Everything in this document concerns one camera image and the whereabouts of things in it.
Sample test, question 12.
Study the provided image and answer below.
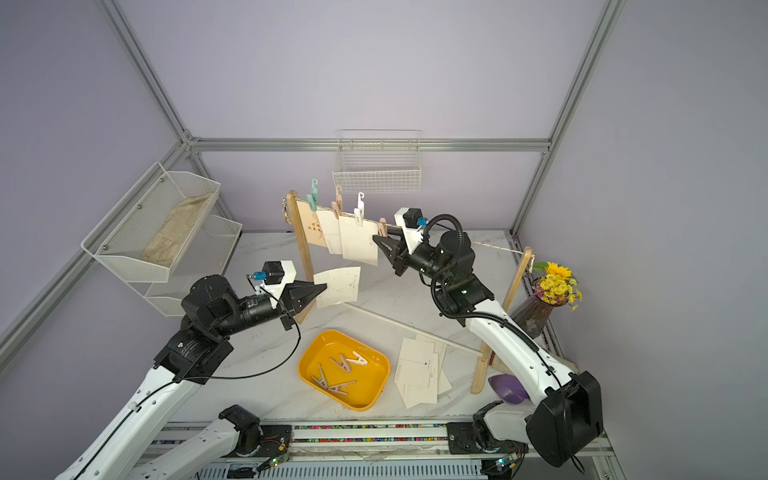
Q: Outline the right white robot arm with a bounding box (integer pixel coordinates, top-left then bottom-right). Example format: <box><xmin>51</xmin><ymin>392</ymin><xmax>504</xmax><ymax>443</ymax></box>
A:
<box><xmin>372</xmin><ymin>208</ymin><xmax>603</xmax><ymax>467</ymax></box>

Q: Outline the green clothespin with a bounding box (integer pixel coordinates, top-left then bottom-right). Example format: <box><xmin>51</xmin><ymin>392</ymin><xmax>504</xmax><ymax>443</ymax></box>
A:
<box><xmin>306</xmin><ymin>178</ymin><xmax>319</xmax><ymax>212</ymax></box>

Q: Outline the beige glove in shelf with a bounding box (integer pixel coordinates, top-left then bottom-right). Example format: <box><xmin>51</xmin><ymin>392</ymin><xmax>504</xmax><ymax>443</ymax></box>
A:
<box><xmin>140</xmin><ymin>194</ymin><xmax>212</xmax><ymax>267</ymax></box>

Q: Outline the wooden string rack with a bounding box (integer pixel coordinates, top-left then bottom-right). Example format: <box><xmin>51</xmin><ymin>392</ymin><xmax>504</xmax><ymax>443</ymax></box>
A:
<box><xmin>281</xmin><ymin>190</ymin><xmax>535</xmax><ymax>395</ymax></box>

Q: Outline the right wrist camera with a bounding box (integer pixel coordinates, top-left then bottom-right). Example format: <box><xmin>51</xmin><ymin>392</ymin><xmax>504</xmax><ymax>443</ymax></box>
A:
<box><xmin>402</xmin><ymin>208</ymin><xmax>428</xmax><ymax>229</ymax></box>

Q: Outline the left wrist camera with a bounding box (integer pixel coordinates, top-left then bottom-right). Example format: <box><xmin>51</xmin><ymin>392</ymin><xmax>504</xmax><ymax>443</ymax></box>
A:
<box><xmin>251</xmin><ymin>261</ymin><xmax>285</xmax><ymax>285</ymax></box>

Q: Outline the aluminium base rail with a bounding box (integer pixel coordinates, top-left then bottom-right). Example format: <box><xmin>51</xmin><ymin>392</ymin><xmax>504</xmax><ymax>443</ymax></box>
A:
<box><xmin>143</xmin><ymin>415</ymin><xmax>625</xmax><ymax>480</ymax></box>

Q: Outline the pink clothespin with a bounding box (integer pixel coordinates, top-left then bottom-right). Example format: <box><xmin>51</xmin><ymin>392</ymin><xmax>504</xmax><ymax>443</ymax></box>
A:
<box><xmin>327</xmin><ymin>380</ymin><xmax>356</xmax><ymax>396</ymax></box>
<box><xmin>378</xmin><ymin>218</ymin><xmax>388</xmax><ymax>238</ymax></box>
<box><xmin>330</xmin><ymin>354</ymin><xmax>352</xmax><ymax>374</ymax></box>
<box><xmin>331</xmin><ymin>185</ymin><xmax>343</xmax><ymax>218</ymax></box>

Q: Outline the purple vase with flowers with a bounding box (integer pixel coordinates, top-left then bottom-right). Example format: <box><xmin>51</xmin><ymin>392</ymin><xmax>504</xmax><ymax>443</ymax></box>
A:
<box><xmin>510</xmin><ymin>261</ymin><xmax>583</xmax><ymax>339</ymax></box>

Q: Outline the white clothespin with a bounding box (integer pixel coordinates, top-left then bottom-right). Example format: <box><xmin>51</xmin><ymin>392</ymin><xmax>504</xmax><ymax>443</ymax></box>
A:
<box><xmin>344</xmin><ymin>351</ymin><xmax>368</xmax><ymax>366</ymax></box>
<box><xmin>353</xmin><ymin>192</ymin><xmax>365</xmax><ymax>227</ymax></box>

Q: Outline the yellow plastic tray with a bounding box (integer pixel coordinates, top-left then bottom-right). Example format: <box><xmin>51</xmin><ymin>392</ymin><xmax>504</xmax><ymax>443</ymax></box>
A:
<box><xmin>297</xmin><ymin>329</ymin><xmax>391</xmax><ymax>412</ymax></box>

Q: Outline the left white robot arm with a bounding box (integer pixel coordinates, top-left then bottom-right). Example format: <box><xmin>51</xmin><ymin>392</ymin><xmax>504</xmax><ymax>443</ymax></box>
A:
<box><xmin>59</xmin><ymin>261</ymin><xmax>327</xmax><ymax>479</ymax></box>

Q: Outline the purple pink scoop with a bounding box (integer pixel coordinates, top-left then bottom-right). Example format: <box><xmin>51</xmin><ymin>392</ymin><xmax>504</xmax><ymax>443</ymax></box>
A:
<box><xmin>488</xmin><ymin>374</ymin><xmax>529</xmax><ymax>404</ymax></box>

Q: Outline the white mesh wall shelf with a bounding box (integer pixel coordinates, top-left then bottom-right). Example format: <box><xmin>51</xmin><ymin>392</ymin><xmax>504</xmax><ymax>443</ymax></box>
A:
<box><xmin>81</xmin><ymin>163</ymin><xmax>242</xmax><ymax>317</ymax></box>

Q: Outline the white wire basket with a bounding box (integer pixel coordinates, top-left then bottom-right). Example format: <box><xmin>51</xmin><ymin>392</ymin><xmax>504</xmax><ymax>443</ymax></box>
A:
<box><xmin>332</xmin><ymin>129</ymin><xmax>422</xmax><ymax>194</ymax></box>

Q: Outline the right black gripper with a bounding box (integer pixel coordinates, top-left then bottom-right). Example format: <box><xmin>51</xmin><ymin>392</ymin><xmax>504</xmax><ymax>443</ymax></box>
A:
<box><xmin>377</xmin><ymin>230</ymin><xmax>455</xmax><ymax>288</ymax></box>

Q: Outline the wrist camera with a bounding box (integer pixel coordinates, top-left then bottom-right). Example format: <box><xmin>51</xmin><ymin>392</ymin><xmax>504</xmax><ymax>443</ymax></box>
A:
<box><xmin>402</xmin><ymin>208</ymin><xmax>428</xmax><ymax>229</ymax></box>
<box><xmin>251</xmin><ymin>261</ymin><xmax>285</xmax><ymax>285</ymax></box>

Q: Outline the white postcard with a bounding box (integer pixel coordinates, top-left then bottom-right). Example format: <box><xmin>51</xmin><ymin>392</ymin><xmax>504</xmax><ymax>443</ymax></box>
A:
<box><xmin>316</xmin><ymin>209</ymin><xmax>343</xmax><ymax>255</ymax></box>
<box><xmin>415</xmin><ymin>335</ymin><xmax>447</xmax><ymax>363</ymax></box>
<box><xmin>394</xmin><ymin>339</ymin><xmax>440</xmax><ymax>409</ymax></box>
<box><xmin>314</xmin><ymin>266</ymin><xmax>361</xmax><ymax>309</ymax></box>
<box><xmin>339</xmin><ymin>216</ymin><xmax>379</xmax><ymax>266</ymax></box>
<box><xmin>437</xmin><ymin>369</ymin><xmax>452</xmax><ymax>396</ymax></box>

